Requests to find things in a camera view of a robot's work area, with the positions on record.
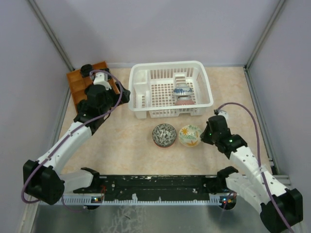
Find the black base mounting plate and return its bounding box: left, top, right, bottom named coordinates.
left=73, top=175, right=230, bottom=201

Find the white plastic dish rack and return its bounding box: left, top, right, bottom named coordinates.
left=128, top=61, right=214, bottom=119

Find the black leaf pink bowl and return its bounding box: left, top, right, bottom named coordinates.
left=152, top=123, right=177, bottom=148

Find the blue flower white bowl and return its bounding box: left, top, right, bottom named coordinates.
left=173, top=83, right=193, bottom=97

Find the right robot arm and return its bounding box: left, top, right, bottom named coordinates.
left=200, top=116, right=303, bottom=233

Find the pink patterned bowl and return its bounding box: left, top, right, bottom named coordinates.
left=175, top=96, right=195, bottom=106

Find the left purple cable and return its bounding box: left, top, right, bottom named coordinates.
left=21, top=69, right=122, bottom=213

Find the yellow flower white bowl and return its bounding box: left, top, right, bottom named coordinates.
left=178, top=125, right=202, bottom=147

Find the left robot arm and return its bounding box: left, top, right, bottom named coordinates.
left=21, top=82, right=130, bottom=205

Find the purple cable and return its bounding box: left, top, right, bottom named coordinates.
left=21, top=69, right=122, bottom=213
left=213, top=101, right=296, bottom=233

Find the white slotted cable duct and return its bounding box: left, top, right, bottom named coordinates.
left=57, top=194, right=229, bottom=206

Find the black cup back left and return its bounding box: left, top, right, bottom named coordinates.
left=80, top=64, right=94, bottom=78

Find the aluminium frame rail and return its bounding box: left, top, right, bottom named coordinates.
left=275, top=175, right=292, bottom=188

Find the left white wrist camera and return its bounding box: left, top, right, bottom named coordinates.
left=93, top=72, right=108, bottom=87

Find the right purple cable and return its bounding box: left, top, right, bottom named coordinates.
left=213, top=101, right=296, bottom=233

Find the wooden compartment tray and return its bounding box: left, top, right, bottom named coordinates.
left=67, top=61, right=109, bottom=112

